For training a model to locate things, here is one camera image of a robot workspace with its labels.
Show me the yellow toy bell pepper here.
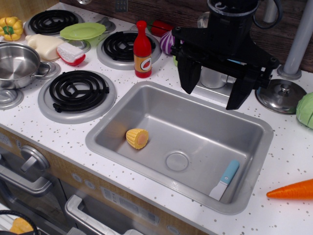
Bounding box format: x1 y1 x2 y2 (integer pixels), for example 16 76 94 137
0 17 23 41

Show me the grey toy sink basin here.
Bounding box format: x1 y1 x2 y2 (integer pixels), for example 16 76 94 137
86 81 273 214

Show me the purple toy onion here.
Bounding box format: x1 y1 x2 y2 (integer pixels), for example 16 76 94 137
160 31 175 55

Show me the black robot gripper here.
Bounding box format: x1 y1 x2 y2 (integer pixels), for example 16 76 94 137
171 9 279 110

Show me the small steel cup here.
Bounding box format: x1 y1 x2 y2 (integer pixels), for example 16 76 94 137
200 67 236 89

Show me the front right stove burner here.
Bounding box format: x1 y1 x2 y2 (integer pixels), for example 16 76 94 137
38 70 117 124

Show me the black wire basket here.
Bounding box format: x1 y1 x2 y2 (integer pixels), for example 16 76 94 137
0 210 41 235

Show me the grey oven door handle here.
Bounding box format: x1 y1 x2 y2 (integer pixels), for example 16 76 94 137
0 165 53 197

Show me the red toy pepper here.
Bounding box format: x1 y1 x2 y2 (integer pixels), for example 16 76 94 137
147 20 174 37

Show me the stove burner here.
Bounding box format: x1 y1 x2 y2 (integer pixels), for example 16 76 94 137
38 70 117 124
0 60 61 111
24 10 85 36
96 31 162 71

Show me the green toy cabbage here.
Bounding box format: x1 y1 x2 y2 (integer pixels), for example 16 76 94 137
296 93 313 129

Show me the grey faucet knob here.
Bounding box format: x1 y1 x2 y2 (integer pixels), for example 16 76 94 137
97 17 116 34

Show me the yellow toy in basket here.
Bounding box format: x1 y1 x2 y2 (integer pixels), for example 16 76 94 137
9 217 34 235

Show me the grey dishwasher door handle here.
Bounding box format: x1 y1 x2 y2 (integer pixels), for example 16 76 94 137
65 194 141 235

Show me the grey toy faucet pipe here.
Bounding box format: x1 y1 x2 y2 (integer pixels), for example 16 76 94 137
277 0 313 80

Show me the blue handled toy knife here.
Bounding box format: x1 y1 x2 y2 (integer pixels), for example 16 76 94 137
209 160 240 201

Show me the back left stove burner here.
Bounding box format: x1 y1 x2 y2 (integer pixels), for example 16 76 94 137
24 10 85 36

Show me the light green toy plate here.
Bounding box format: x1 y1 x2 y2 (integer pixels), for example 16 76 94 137
60 23 106 40

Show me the steel cooking pot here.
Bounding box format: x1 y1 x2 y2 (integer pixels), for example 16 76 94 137
0 43 51 89

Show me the orange toy carrot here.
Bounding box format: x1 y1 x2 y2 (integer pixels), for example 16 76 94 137
266 179 313 200

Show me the red toy ketchup bottle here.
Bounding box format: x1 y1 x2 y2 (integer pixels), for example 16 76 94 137
133 21 152 78

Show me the grey oven knob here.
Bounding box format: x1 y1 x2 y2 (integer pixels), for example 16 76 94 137
21 145 50 173

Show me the red white toy slice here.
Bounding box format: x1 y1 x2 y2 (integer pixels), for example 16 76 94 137
56 43 86 66

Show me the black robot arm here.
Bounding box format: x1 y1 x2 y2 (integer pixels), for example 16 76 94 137
171 0 280 110

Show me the yellow toy corn piece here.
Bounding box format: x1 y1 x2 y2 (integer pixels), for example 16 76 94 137
126 128 149 149

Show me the back right stove burner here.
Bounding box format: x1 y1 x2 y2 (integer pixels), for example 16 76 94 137
96 31 162 71

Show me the front left stove burner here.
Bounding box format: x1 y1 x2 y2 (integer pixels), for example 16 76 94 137
0 60 61 111

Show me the steel pot lid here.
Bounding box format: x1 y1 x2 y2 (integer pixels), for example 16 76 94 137
255 79 307 115

